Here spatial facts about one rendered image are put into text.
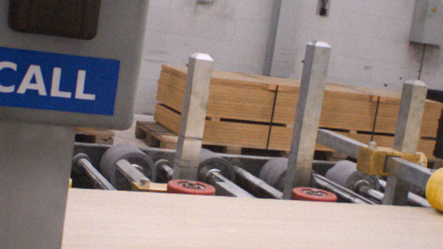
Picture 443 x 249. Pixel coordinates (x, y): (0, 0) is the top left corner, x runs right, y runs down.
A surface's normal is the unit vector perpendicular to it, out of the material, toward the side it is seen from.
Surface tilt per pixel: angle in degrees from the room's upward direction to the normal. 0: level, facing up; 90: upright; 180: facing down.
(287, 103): 90
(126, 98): 90
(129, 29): 90
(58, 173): 90
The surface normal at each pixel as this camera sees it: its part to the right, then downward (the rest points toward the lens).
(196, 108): 0.36, 0.18
